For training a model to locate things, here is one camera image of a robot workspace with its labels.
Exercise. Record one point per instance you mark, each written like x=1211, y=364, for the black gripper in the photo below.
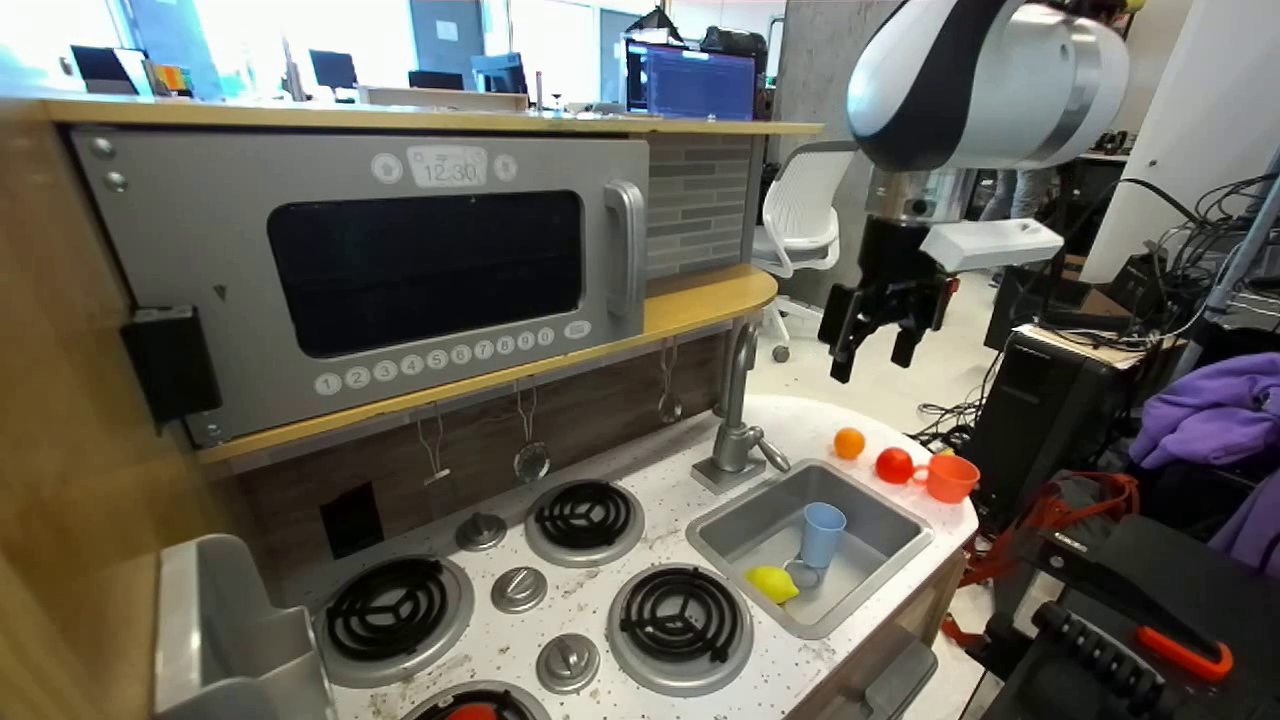
x=903, y=275

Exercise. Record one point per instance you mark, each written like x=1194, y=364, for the blue plastic cup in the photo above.
x=816, y=535

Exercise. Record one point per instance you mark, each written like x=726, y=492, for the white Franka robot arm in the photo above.
x=986, y=80

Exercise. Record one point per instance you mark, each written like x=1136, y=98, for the grey toy sink basin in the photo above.
x=883, y=524

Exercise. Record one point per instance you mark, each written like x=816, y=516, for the orange toy ball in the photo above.
x=848, y=441

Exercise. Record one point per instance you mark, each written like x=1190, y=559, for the red toy tomato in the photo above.
x=893, y=464

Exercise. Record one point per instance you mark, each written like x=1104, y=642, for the white office chair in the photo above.
x=803, y=205

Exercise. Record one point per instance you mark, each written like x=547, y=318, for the grey toy faucet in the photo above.
x=738, y=426

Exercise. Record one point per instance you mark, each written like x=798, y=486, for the black computer case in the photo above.
x=1055, y=403

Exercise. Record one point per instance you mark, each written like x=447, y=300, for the yellow toy lemon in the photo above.
x=770, y=586

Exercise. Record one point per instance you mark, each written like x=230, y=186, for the blue monitor screen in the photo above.
x=702, y=80

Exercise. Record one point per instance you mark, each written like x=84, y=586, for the black coil toy burner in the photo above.
x=425, y=702
x=581, y=516
x=681, y=620
x=394, y=612

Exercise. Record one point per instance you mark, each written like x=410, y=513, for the purple cloth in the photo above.
x=1215, y=412

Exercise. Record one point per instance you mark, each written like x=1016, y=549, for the grey stove knob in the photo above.
x=517, y=589
x=480, y=530
x=566, y=660

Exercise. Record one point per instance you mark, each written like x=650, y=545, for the grey toy microwave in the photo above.
x=202, y=242

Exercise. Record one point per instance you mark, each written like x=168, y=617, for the black box on wooden panel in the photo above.
x=168, y=360

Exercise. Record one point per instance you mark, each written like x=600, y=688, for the grey plastic bin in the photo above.
x=232, y=642

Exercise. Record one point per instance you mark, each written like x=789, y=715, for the wooden toy kitchen unit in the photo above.
x=52, y=403

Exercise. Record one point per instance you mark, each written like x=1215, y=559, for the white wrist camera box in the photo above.
x=995, y=244

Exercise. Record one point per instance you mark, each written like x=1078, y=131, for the black square wall plate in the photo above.
x=353, y=516

